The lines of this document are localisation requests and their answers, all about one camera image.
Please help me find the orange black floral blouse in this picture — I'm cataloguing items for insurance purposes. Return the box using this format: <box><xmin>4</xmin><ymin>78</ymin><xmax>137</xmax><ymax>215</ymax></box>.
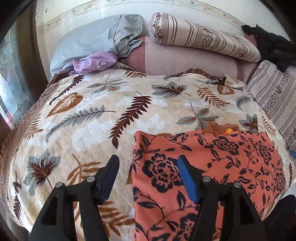
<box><xmin>132</xmin><ymin>130</ymin><xmax>286</xmax><ymax>240</ymax></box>

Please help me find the black clothing pile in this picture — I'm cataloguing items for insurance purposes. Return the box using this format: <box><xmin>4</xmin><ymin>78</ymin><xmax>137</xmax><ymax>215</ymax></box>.
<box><xmin>241</xmin><ymin>25</ymin><xmax>295</xmax><ymax>72</ymax></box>

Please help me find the cream leaf-print fleece blanket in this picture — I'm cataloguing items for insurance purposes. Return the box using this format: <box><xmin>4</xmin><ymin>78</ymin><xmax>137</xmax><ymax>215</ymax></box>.
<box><xmin>1</xmin><ymin>68</ymin><xmax>295</xmax><ymax>240</ymax></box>

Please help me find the striped floral cushion right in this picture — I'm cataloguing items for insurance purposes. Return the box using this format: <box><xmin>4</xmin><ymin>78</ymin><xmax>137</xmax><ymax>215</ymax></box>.
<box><xmin>247</xmin><ymin>60</ymin><xmax>295</xmax><ymax>142</ymax></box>

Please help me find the stained glass window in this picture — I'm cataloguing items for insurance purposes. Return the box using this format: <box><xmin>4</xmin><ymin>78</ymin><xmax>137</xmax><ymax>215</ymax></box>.
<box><xmin>0</xmin><ymin>23</ymin><xmax>34</xmax><ymax>129</ymax></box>

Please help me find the lilac floral cloth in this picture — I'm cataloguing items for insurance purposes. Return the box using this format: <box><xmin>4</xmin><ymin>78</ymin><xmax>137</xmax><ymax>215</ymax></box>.
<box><xmin>56</xmin><ymin>52</ymin><xmax>117</xmax><ymax>75</ymax></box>

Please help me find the pink mauve long pillow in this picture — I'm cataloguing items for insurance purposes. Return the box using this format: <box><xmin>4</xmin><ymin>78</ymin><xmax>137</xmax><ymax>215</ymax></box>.
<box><xmin>125</xmin><ymin>36</ymin><xmax>258</xmax><ymax>83</ymax></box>

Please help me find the grey-blue pillow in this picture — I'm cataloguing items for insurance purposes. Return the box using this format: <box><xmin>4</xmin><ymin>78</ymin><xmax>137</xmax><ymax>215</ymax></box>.
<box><xmin>50</xmin><ymin>14</ymin><xmax>144</xmax><ymax>77</ymax></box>

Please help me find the striped floral bolster pillow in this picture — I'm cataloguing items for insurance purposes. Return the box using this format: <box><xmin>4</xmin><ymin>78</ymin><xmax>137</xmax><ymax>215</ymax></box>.
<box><xmin>149</xmin><ymin>13</ymin><xmax>261</xmax><ymax>63</ymax></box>

